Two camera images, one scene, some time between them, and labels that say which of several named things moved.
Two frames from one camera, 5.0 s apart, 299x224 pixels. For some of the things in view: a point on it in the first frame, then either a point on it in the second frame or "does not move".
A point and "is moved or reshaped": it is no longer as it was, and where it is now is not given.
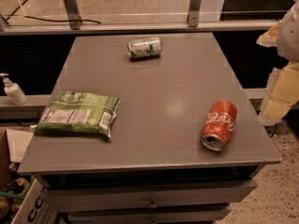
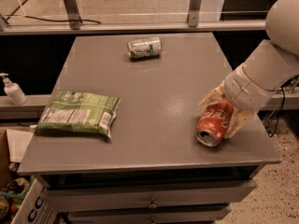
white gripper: (290, 36) to (239, 89)
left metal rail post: (71, 7) does not move
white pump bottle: (14, 91) does not move
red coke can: (219, 125) is moved or reshaped
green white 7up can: (144, 49) does not move
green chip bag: (69, 110) does not move
